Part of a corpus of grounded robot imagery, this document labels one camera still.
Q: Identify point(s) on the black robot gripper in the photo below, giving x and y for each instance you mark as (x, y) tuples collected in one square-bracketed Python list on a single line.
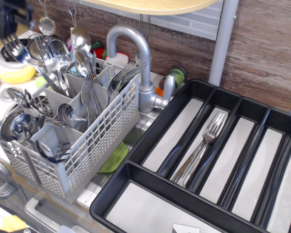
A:
[(13, 12)]

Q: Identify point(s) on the steel fork being moved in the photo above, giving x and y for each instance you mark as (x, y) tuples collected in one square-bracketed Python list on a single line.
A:
[(17, 50)]

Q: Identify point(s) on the steel fork back compartment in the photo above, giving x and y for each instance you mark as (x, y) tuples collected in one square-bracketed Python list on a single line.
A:
[(56, 57)]

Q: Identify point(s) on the grey plastic cutlery basket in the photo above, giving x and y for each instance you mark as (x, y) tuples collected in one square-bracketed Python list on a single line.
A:
[(88, 147)]

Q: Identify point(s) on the steel forks in tray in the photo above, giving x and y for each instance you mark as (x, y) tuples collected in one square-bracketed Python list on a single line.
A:
[(184, 175)]

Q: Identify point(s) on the black cutlery tray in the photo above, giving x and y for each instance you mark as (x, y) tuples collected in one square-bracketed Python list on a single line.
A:
[(241, 185)]

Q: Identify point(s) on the black coil stove burner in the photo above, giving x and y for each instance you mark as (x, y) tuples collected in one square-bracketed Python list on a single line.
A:
[(6, 56)]

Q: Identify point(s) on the hanging slotted steel ladle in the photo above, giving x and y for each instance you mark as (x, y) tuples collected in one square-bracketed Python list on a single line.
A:
[(46, 25)]

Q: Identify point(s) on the yellow toy banana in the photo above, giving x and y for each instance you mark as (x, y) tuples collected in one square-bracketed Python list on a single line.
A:
[(19, 76)]

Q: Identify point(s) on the steel pot on stove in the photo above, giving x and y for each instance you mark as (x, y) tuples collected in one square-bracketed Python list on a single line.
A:
[(37, 51)]

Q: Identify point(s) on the green toy ball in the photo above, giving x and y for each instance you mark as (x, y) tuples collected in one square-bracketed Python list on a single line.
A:
[(41, 82)]

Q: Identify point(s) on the steel spoons left compartment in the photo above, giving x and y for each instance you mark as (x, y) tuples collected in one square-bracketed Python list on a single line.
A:
[(25, 100)]

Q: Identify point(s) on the steel spoons compartment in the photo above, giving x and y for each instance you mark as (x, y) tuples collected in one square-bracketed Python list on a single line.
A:
[(59, 156), (25, 100)]

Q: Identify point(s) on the steel spoon back compartment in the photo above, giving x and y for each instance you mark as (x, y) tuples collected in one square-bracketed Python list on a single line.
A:
[(83, 62)]

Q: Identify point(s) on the steel spoon compartment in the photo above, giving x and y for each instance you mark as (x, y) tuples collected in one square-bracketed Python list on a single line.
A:
[(83, 62), (65, 116)]

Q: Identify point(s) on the red toy pepper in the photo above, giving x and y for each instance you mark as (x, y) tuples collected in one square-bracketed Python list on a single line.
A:
[(99, 50)]

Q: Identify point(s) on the large steel spoon front left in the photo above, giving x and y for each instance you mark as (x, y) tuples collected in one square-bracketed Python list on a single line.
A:
[(18, 127)]

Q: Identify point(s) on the steel spoon centre compartment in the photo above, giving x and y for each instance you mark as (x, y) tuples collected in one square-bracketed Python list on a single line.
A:
[(65, 116)]

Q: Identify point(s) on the steel forks middle compartment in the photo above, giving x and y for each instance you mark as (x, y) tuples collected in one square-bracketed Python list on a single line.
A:
[(88, 99)]

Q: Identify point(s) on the steel forks compartment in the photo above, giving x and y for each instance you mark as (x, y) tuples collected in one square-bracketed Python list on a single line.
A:
[(121, 79), (88, 99)]

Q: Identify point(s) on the white toy food item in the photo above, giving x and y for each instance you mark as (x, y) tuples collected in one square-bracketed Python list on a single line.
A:
[(121, 59)]

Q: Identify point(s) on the steel forks right compartment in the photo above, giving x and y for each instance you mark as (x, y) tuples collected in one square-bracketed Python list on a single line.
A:
[(121, 79)]

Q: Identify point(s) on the steel spoons front compartment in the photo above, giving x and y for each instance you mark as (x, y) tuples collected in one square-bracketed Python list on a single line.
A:
[(59, 156)]

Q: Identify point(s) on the light wooden shelf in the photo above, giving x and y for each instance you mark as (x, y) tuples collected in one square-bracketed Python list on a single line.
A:
[(154, 7)]

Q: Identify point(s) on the silver sink faucet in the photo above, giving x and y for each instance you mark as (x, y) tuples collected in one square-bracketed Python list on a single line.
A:
[(148, 99)]

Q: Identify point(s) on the green toy can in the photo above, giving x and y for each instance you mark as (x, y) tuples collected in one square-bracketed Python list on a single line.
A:
[(179, 74)]

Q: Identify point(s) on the grey metal pole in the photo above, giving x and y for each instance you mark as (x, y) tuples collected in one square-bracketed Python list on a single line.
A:
[(228, 17)]

